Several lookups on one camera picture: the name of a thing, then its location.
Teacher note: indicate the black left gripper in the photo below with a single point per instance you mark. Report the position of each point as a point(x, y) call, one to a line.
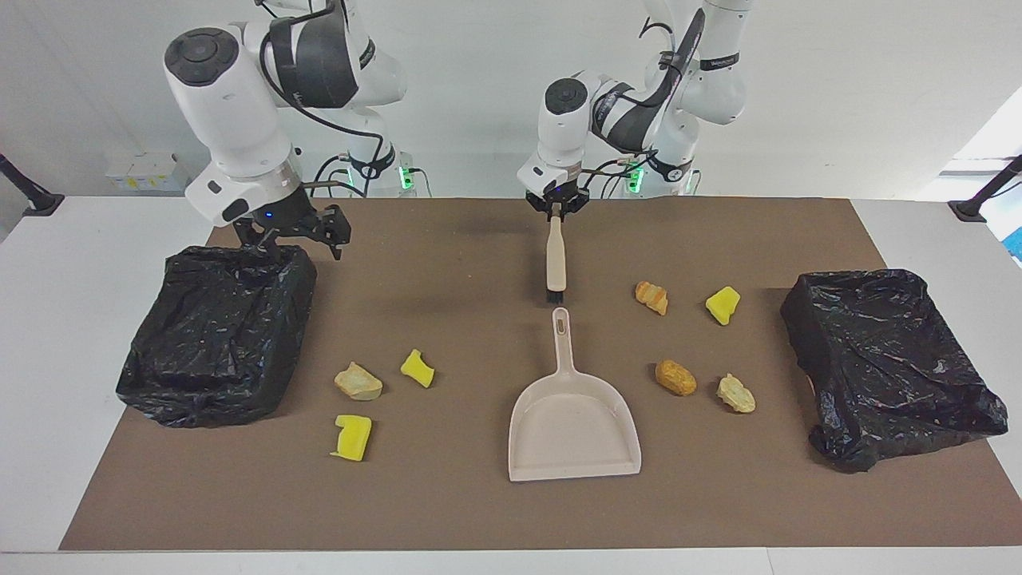
point(559, 192)

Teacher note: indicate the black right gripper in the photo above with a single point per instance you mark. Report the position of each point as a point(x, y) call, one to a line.
point(291, 217)

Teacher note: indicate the beige hand brush black bristles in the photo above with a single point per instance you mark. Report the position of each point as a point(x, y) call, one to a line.
point(556, 259)

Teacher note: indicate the striped orange croissant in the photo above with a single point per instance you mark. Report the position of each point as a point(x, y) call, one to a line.
point(651, 297)

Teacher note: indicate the pale toast piece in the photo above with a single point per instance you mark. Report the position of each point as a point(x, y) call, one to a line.
point(358, 382)

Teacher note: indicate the small yellow sponge wedge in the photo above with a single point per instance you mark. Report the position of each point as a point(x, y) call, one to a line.
point(417, 368)

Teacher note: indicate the yellow green-backed sponge block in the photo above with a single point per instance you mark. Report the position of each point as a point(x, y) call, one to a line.
point(722, 305)

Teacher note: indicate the brown oval croquette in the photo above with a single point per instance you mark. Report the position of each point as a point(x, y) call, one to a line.
point(675, 377)

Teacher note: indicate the notched yellow sponge piece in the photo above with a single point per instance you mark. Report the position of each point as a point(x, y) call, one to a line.
point(352, 438)

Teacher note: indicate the beige plastic dustpan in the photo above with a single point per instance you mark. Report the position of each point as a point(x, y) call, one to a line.
point(573, 431)

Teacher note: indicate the pale lumpy bread piece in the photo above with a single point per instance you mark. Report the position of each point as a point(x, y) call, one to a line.
point(735, 393)

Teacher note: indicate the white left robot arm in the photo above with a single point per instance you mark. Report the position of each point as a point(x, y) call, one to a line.
point(703, 72)

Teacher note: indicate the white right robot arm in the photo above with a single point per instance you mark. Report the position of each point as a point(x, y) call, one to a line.
point(231, 104)

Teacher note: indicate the black bag lined bin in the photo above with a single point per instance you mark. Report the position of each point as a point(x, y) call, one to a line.
point(886, 367)
point(215, 335)

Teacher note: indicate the white boxes with yellow labels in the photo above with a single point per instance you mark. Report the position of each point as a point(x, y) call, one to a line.
point(145, 172)

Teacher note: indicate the black clamp stand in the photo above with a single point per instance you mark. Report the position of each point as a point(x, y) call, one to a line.
point(984, 196)
point(28, 192)

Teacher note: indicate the brown table mat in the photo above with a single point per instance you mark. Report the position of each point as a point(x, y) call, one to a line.
point(479, 511)

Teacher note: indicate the blue object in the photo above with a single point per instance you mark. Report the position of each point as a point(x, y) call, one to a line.
point(1016, 243)

